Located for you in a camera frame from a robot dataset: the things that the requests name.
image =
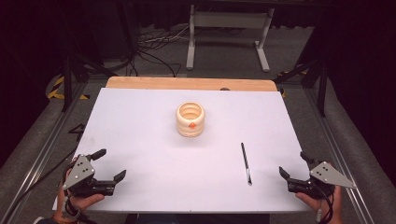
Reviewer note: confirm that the black triangular bracket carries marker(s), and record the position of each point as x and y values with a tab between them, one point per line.
78	129

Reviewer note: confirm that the white board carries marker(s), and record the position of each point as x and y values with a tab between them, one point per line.
155	168

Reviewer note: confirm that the black tripod stand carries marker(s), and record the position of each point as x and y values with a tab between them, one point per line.
322	90
67	84

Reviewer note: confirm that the black striped pen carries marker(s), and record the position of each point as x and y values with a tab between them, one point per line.
246	163

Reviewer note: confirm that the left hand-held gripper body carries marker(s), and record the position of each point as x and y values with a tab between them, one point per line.
78	174

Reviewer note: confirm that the aluminium rail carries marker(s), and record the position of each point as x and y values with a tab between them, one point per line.
336	140
46	146

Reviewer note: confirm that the wooden table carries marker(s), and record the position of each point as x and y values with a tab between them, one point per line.
155	83

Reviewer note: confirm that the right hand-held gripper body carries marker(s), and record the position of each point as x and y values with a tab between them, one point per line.
330	177

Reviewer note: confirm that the cream ribbed pen holder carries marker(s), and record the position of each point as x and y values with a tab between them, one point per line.
190	119

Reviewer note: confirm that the yellow black floor tape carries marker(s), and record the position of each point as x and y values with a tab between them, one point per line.
282	92
56	93

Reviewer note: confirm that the white metal stand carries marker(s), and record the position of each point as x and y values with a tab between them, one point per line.
230	19

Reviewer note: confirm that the person's left hand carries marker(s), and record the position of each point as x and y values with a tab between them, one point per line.
82	202

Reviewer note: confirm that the person's right hand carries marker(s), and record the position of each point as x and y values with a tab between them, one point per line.
311	199

